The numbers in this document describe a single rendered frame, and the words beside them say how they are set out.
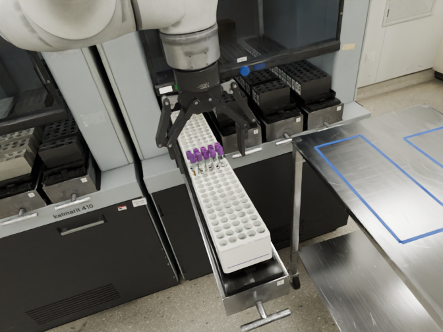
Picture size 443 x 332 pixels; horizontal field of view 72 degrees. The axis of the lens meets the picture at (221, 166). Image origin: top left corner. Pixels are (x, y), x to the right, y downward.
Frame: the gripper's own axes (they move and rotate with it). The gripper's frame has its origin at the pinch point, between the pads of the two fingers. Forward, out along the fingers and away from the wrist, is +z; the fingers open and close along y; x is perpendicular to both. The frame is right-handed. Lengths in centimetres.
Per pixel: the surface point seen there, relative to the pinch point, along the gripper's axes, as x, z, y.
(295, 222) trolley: 14, 50, 29
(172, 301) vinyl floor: 26, 97, -26
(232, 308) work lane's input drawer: -22.2, 20.2, -4.8
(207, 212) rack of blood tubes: -6.6, 8.9, -3.9
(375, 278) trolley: -7, 68, 50
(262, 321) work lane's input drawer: -26.1, 20.9, -0.2
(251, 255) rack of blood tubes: -18.6, 10.6, 1.2
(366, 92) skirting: 148, 94, 166
